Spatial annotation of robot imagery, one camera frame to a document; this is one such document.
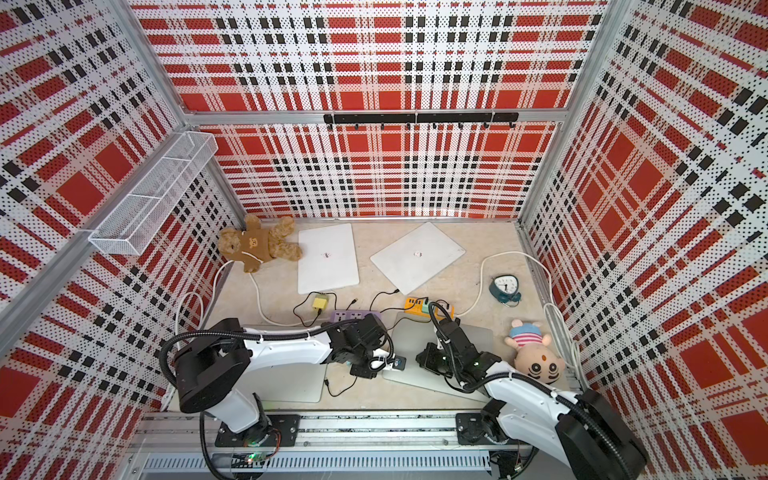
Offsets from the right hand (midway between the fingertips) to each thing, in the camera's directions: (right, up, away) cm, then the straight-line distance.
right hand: (420, 357), depth 84 cm
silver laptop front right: (-2, +5, +7) cm, 9 cm away
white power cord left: (-72, +8, +15) cm, 74 cm away
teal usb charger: (-6, +3, -12) cm, 13 cm away
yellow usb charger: (-32, +13, +12) cm, 36 cm away
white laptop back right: (-1, +27, +25) cm, 37 cm away
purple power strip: (-24, +10, +8) cm, 27 cm away
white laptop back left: (-32, +27, +25) cm, 49 cm away
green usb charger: (+2, +13, +7) cm, 15 cm away
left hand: (-12, 0, +2) cm, 12 cm away
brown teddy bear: (-58, +33, +21) cm, 70 cm away
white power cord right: (+44, +11, +15) cm, 47 cm away
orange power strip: (-1, +13, +9) cm, 16 cm away
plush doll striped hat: (+29, +3, -7) cm, 30 cm away
